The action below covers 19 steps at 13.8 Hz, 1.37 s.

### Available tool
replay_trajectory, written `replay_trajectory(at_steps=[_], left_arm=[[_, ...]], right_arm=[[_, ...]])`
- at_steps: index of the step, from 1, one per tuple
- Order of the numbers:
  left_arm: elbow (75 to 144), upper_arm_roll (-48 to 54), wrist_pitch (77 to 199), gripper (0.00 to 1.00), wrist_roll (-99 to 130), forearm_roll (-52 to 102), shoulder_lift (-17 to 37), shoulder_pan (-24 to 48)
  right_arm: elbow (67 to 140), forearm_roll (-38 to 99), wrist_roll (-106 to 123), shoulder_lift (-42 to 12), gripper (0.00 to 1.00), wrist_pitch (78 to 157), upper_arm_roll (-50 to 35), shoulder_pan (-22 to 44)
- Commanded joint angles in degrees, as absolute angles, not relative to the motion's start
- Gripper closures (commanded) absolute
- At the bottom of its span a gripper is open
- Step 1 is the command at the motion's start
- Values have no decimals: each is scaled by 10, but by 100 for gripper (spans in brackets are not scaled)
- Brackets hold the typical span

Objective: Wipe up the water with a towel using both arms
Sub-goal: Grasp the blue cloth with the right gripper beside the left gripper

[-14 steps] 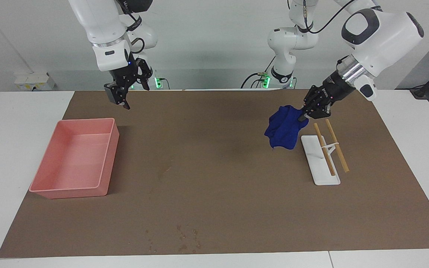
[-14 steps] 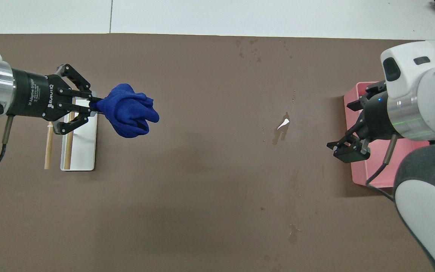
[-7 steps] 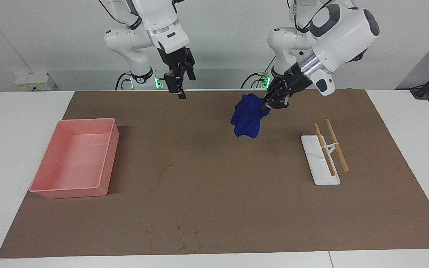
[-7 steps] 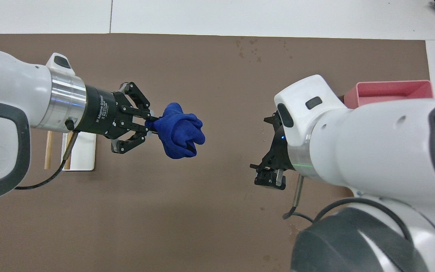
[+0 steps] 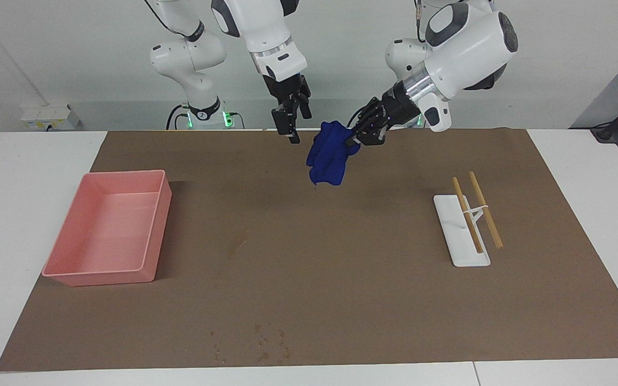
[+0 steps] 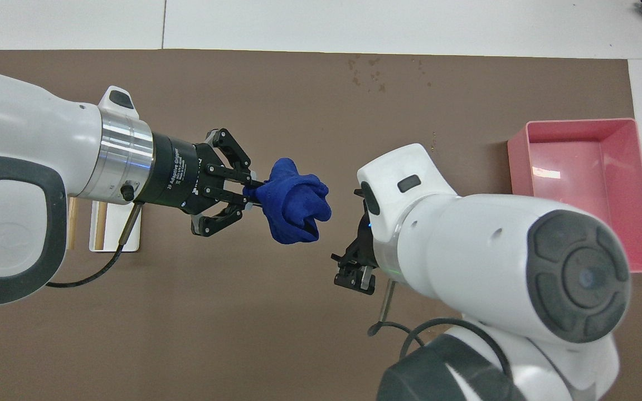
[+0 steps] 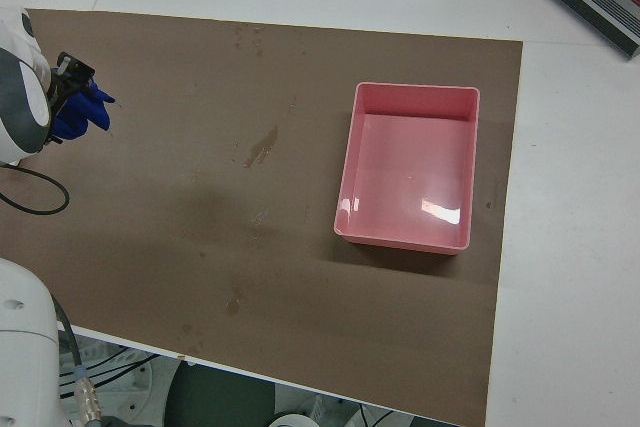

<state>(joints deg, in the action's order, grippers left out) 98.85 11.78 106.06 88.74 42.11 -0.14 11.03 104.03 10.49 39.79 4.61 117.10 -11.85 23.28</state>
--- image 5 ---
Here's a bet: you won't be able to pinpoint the white power strip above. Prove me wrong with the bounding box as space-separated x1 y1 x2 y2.
21 105 80 131

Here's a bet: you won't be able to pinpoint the brown table mat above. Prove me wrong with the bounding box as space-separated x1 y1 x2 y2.
0 128 618 372

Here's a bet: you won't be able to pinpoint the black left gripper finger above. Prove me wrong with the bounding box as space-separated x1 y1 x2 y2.
347 121 390 148
348 98 386 136

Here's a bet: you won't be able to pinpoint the black right arm base cable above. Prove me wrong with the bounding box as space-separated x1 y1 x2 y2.
166 104 246 130

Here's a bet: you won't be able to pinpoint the pink plastic bin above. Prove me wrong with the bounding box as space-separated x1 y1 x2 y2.
42 170 173 286

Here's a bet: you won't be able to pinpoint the white towel rack base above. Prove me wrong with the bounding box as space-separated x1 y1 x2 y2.
433 194 491 268

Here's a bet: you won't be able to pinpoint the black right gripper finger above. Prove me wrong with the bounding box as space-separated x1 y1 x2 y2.
271 105 300 144
293 91 313 120

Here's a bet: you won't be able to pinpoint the blue cloth towel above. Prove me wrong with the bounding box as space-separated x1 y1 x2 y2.
306 121 361 187

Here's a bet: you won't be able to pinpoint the wooden rack rod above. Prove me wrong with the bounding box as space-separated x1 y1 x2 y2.
452 177 484 254
468 171 504 249

